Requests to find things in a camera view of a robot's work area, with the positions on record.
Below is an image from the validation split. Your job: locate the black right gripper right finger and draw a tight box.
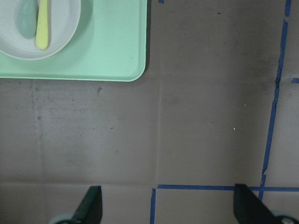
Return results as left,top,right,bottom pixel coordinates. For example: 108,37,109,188
233,183,299,224

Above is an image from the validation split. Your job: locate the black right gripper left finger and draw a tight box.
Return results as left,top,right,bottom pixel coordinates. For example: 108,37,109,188
50,185,103,224

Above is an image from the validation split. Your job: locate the yellow plastic fork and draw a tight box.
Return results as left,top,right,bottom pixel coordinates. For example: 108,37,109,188
36,0,49,50

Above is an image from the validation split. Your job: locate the green plastic spoon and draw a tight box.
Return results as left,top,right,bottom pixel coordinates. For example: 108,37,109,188
17,0,37,39

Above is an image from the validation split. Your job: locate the light green tray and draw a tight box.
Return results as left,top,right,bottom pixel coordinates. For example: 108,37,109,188
0,0,148,82

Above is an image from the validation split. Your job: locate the white round plate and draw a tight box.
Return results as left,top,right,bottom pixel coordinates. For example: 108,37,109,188
0,0,81,60

